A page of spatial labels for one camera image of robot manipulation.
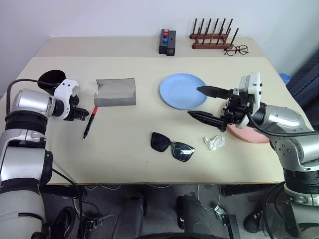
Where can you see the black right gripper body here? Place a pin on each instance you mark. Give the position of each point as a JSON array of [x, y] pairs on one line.
[[236, 109]]

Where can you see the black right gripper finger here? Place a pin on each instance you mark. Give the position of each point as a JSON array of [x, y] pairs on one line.
[[211, 91], [207, 119]]

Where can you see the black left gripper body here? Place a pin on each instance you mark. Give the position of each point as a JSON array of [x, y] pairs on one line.
[[74, 102]]

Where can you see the black marker with red cap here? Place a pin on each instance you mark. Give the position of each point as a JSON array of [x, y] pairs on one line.
[[89, 123]]

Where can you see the pink plate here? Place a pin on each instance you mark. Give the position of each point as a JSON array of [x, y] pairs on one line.
[[249, 138]]

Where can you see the grey glasses case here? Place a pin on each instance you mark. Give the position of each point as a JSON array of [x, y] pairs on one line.
[[114, 92]]

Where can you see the black sunglasses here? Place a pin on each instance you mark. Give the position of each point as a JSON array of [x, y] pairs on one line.
[[159, 142]]

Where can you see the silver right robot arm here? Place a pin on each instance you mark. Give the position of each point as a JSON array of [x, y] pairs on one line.
[[281, 117]]

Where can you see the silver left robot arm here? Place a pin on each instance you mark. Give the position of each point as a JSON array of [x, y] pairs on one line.
[[25, 104]]

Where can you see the crumpled white paper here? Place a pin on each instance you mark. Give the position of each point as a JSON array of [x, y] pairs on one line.
[[214, 143]]

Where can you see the light blue plate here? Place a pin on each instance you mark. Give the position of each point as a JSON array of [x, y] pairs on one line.
[[179, 89]]

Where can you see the brown wooden plate rack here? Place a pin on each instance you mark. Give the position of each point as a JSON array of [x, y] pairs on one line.
[[211, 46]]

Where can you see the plain black box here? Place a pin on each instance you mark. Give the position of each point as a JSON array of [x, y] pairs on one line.
[[171, 43]]

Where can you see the black box with coloured buttons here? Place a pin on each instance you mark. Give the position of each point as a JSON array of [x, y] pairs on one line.
[[163, 46]]

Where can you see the dark fabric chair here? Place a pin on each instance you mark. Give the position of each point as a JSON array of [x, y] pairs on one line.
[[309, 74]]

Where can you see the dark grey rounded shape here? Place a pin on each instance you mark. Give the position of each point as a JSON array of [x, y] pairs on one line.
[[130, 216], [194, 214]]

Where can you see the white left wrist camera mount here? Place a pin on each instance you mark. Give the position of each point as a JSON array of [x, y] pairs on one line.
[[65, 87]]

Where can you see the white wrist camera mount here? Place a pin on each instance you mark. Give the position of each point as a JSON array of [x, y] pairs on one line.
[[65, 87], [254, 84]]

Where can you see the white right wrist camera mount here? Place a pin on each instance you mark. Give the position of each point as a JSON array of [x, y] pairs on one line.
[[254, 84]]

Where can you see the brown frame eyeglasses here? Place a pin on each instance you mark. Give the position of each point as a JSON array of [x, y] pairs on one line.
[[236, 49]]

